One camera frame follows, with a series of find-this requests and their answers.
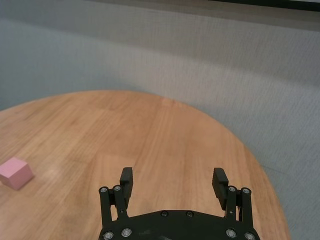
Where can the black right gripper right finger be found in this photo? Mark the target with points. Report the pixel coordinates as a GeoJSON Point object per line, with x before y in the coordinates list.
{"type": "Point", "coordinates": [218, 185]}

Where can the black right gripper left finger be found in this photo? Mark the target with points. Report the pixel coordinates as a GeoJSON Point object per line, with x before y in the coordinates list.
{"type": "Point", "coordinates": [126, 182]}

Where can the pink cube block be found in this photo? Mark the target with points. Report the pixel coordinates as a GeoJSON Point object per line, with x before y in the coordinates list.
{"type": "Point", "coordinates": [16, 173]}

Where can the black wall rail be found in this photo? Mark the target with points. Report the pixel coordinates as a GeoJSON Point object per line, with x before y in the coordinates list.
{"type": "Point", "coordinates": [275, 5]}

